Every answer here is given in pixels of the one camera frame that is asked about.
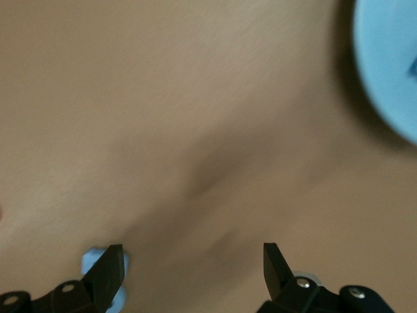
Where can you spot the blue foam letter m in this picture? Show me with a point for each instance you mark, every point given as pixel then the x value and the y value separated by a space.
pixel 89 257

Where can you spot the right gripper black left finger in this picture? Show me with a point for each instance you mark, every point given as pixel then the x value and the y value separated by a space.
pixel 104 277

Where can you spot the blue round plate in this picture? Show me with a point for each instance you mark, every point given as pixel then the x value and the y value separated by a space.
pixel 384 65

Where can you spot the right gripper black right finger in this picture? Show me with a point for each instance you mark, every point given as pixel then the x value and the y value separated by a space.
pixel 277 277

